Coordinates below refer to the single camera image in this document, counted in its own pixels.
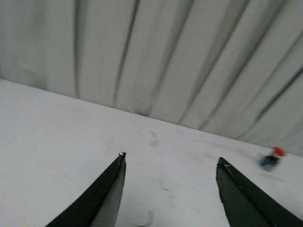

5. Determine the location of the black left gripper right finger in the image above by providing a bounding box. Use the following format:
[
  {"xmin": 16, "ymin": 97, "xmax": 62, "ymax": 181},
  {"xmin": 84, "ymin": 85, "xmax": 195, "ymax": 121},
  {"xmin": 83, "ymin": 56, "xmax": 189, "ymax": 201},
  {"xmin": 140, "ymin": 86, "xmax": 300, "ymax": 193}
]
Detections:
[{"xmin": 216, "ymin": 157, "xmax": 303, "ymax": 227}]

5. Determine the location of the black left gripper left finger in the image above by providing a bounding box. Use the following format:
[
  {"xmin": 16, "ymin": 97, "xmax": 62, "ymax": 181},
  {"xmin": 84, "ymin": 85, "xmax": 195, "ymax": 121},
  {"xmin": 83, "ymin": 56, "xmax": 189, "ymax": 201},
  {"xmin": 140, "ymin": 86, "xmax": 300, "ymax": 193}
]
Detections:
[{"xmin": 47, "ymin": 152, "xmax": 126, "ymax": 227}]

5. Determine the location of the white pleated curtain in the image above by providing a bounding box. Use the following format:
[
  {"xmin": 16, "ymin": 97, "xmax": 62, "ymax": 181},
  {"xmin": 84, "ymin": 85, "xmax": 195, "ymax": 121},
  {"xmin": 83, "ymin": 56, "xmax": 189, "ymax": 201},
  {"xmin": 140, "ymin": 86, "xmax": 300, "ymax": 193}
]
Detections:
[{"xmin": 0, "ymin": 0, "xmax": 303, "ymax": 155}]

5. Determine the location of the red push button switch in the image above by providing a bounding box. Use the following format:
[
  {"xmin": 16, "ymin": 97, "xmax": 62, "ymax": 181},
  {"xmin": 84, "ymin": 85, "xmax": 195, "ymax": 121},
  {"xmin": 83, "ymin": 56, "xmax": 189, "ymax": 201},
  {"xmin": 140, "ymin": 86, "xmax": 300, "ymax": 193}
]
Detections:
[{"xmin": 260, "ymin": 147, "xmax": 287, "ymax": 172}]

